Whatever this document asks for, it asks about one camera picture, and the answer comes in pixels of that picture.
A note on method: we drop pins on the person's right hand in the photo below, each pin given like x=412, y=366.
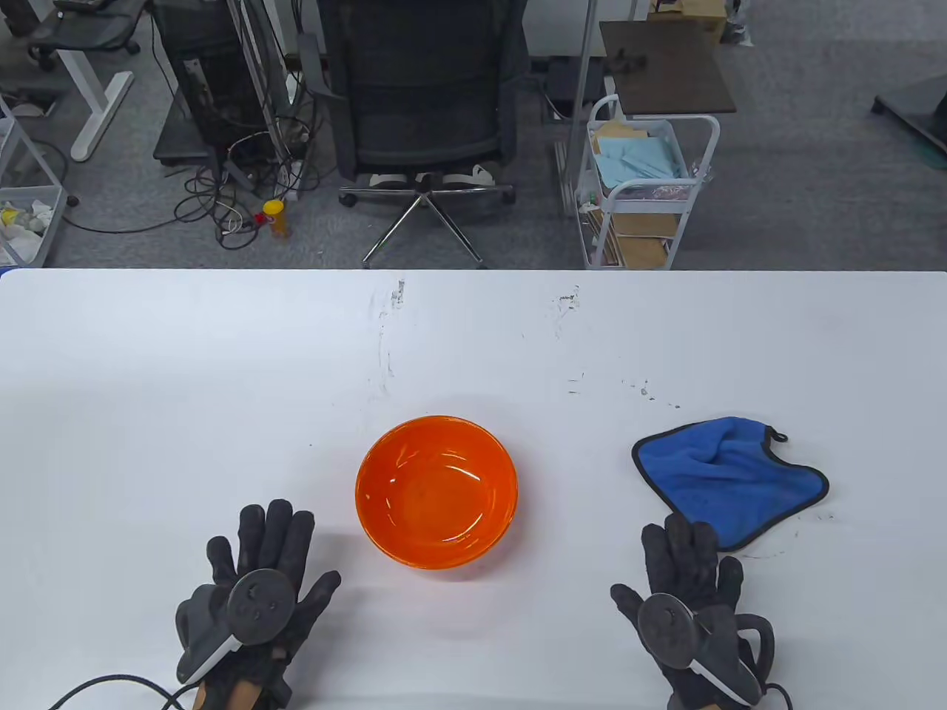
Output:
x=684, y=562

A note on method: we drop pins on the person's left hand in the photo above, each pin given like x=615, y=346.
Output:
x=296, y=547

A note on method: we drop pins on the blue hand towel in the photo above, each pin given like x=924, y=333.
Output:
x=729, y=481

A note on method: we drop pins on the orange bowl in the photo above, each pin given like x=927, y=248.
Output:
x=436, y=492

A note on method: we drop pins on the person's left forearm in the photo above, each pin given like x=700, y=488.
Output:
x=240, y=697

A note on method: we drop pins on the round black hand tracker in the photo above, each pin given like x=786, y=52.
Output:
x=669, y=629
x=260, y=605

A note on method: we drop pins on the yellow capped orange bottle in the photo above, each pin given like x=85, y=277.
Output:
x=277, y=220

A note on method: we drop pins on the white rolling cart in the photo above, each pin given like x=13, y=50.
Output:
x=669, y=222

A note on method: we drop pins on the white slipper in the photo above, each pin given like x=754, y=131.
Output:
x=388, y=180
x=470, y=176

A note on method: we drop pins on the light blue papers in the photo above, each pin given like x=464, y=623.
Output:
x=640, y=159

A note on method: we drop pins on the grey metal pole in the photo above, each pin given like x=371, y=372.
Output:
x=581, y=111

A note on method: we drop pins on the black mesh office chair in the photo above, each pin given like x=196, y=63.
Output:
x=425, y=89

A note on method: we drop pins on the black computer tower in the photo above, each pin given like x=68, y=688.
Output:
x=214, y=74

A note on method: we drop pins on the white desk leg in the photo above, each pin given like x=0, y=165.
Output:
x=92, y=111

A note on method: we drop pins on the brown side table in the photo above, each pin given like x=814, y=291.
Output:
x=669, y=70

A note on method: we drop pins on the black stand base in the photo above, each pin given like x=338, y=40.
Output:
x=914, y=111

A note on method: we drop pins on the cardboard box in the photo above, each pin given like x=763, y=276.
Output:
x=695, y=11

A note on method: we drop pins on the dark mesh chair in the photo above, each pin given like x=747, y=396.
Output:
x=81, y=26

